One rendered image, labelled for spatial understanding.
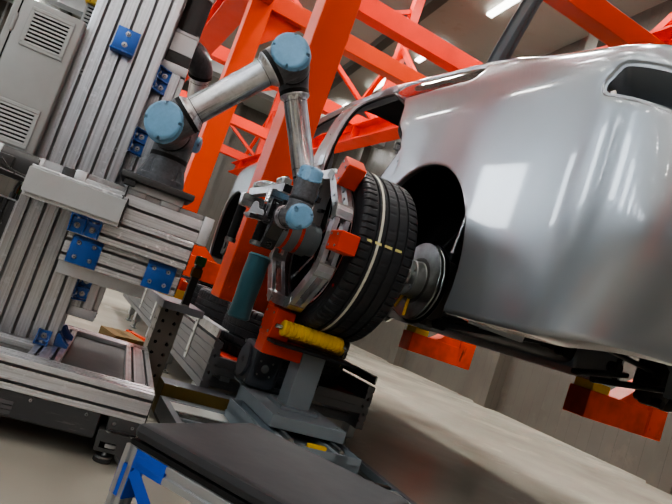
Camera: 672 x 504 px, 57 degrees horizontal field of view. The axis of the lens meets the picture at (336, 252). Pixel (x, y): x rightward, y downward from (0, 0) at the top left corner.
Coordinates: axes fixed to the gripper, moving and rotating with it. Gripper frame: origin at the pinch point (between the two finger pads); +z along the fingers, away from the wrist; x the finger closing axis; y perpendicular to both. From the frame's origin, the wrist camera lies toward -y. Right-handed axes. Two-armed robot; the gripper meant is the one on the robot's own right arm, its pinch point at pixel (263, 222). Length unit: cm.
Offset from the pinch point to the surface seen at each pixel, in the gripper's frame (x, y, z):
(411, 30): -163, 249, 303
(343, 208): -22.4, 13.6, -9.3
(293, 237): -15.8, 0.0, 10.4
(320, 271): -21.8, -9.4, -9.7
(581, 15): -150, 177, 60
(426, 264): -71, 9, 7
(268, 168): -10, 28, 54
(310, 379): -42, -48, 12
